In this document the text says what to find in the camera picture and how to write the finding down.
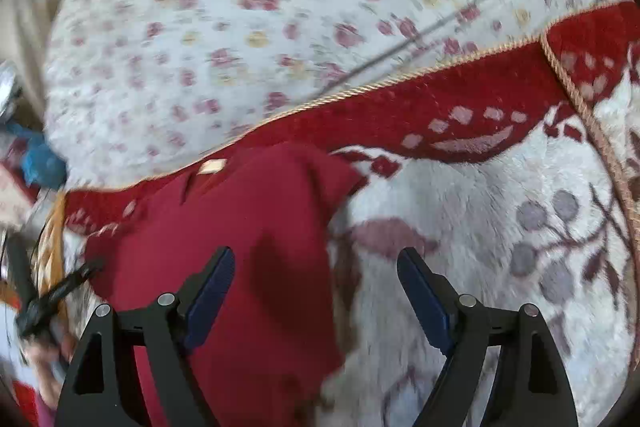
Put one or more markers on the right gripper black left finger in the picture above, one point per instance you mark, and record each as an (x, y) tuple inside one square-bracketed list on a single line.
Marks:
[(102, 386)]

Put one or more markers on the dark red garment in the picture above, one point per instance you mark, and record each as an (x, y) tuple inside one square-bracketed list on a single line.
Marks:
[(273, 341)]

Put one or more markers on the person's left hand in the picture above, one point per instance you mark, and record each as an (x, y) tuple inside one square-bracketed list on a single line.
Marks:
[(41, 357)]

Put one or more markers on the orange checkered plush mat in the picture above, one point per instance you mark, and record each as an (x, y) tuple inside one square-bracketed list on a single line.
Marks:
[(48, 220)]

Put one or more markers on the blue plastic bag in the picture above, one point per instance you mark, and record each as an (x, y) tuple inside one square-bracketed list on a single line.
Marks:
[(40, 166)]

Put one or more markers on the red and white floral blanket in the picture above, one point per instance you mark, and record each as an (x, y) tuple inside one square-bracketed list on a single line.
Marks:
[(512, 172)]

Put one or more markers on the beige curtain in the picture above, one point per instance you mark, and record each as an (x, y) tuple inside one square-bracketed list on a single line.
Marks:
[(25, 29)]

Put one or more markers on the floral white bed quilt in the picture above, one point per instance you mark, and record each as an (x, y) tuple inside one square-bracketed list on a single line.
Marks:
[(142, 87)]

